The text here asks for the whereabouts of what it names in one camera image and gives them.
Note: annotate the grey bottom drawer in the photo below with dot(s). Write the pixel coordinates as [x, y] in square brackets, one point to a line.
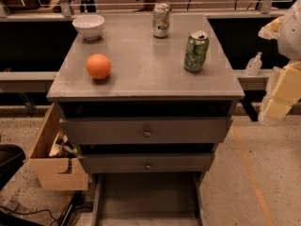
[147, 199]

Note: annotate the grey drawer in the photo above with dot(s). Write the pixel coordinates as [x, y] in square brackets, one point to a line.
[147, 199]
[145, 162]
[143, 131]

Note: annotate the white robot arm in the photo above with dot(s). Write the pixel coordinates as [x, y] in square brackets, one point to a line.
[283, 88]

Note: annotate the grey drawer cabinet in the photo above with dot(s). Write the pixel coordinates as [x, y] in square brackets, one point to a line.
[147, 80]

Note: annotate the grey top drawer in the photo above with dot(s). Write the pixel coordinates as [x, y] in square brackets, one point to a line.
[143, 131]

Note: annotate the grey middle drawer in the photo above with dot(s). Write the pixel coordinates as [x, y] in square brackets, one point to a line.
[145, 162]

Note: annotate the orange fruit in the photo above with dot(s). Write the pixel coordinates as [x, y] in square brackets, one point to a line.
[98, 66]

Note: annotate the green soda can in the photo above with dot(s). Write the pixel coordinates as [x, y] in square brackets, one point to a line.
[196, 51]

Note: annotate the white soda can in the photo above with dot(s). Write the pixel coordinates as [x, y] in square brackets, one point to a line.
[160, 20]

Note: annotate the crumpled items in crate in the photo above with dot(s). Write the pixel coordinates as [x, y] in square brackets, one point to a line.
[61, 148]

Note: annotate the white ceramic bowl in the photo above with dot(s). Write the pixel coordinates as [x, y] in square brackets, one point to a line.
[89, 26]

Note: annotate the clear sanitizer bottle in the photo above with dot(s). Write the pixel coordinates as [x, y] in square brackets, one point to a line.
[254, 65]

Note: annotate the wooden crate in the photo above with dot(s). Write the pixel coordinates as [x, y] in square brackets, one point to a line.
[54, 173]

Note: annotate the black chair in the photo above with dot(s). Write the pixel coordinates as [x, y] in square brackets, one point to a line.
[12, 157]

